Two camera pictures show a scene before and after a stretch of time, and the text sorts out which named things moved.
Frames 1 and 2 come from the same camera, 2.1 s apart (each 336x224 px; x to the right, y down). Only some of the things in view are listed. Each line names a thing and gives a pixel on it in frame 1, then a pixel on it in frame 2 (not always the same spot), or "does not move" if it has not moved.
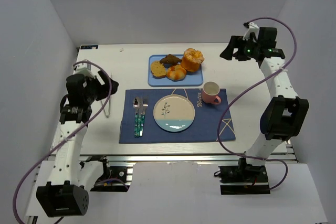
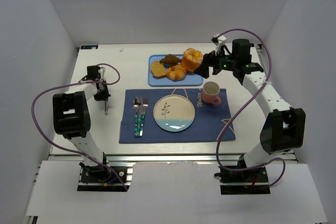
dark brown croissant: x=170 y=59 does not move
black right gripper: x=237 y=49 to x=211 y=61
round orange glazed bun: x=176 y=73 does not move
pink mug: x=210 y=92 does not move
